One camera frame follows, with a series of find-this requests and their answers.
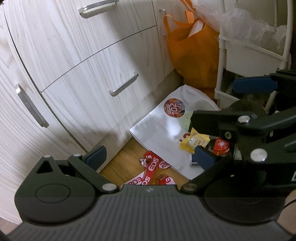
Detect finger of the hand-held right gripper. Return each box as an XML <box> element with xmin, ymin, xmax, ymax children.
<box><xmin>190</xmin><ymin>101</ymin><xmax>296</xmax><ymax>163</ymax></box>
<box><xmin>233</xmin><ymin>69</ymin><xmax>296</xmax><ymax>93</ymax></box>

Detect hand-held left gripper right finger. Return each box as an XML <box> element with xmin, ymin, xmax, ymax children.
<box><xmin>181</xmin><ymin>147</ymin><xmax>234</xmax><ymax>193</ymax></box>

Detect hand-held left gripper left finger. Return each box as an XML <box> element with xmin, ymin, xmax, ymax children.
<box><xmin>35</xmin><ymin>146</ymin><xmax>118</xmax><ymax>193</ymax></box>

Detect yellow snack packet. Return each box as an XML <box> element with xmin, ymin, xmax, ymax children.
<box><xmin>179</xmin><ymin>128</ymin><xmax>210</xmax><ymax>154</ymax></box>

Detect white wooden deep drawer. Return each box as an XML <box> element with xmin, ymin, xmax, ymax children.
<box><xmin>41</xmin><ymin>26</ymin><xmax>173</xmax><ymax>139</ymax></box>

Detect silver deep drawer handle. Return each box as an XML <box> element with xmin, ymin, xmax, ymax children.
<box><xmin>109</xmin><ymin>73</ymin><xmax>139</xmax><ymax>97</ymax></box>

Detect upper wooden drawer front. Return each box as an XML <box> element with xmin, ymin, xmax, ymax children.
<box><xmin>3</xmin><ymin>0</ymin><xmax>158</xmax><ymax>93</ymax></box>

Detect red round container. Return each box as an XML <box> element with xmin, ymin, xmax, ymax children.
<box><xmin>213</xmin><ymin>137</ymin><xmax>230</xmax><ymax>156</ymax></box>

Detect white rack basket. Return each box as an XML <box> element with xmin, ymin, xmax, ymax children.
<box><xmin>225</xmin><ymin>38</ymin><xmax>290</xmax><ymax>75</ymax></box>

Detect white tiered storage rack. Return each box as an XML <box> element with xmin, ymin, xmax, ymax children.
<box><xmin>213</xmin><ymin>0</ymin><xmax>294</xmax><ymax>110</ymax></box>

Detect crumpled clear plastic wrap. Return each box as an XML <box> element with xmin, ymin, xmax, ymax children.
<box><xmin>219</xmin><ymin>6</ymin><xmax>289</xmax><ymax>46</ymax></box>

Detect orange fabric bag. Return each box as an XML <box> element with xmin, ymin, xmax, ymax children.
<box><xmin>163</xmin><ymin>0</ymin><xmax>221</xmax><ymax>93</ymax></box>

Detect narrow white wooden cabinet door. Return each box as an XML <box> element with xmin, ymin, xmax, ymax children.
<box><xmin>151</xmin><ymin>0</ymin><xmax>185</xmax><ymax>80</ymax></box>

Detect white paper in bag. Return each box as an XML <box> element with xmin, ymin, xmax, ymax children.
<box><xmin>187</xmin><ymin>18</ymin><xmax>207</xmax><ymax>39</ymax></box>

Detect translucent white plastic bag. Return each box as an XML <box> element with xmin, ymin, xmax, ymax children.
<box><xmin>186</xmin><ymin>0</ymin><xmax>225</xmax><ymax>26</ymax></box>

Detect red printed lanyard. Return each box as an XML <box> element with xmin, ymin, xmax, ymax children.
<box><xmin>121</xmin><ymin>150</ymin><xmax>178</xmax><ymax>186</ymax></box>

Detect silver cabinet door handle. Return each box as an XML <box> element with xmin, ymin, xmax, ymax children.
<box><xmin>14</xmin><ymin>83</ymin><xmax>50</xmax><ymax>128</ymax></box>

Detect silver narrow door handle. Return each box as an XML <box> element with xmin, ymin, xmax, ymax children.
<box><xmin>159</xmin><ymin>8</ymin><xmax>168</xmax><ymax>38</ymax></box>

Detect silver shallow drawer handle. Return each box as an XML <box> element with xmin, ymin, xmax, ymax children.
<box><xmin>78</xmin><ymin>0</ymin><xmax>117</xmax><ymax>19</ymax></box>

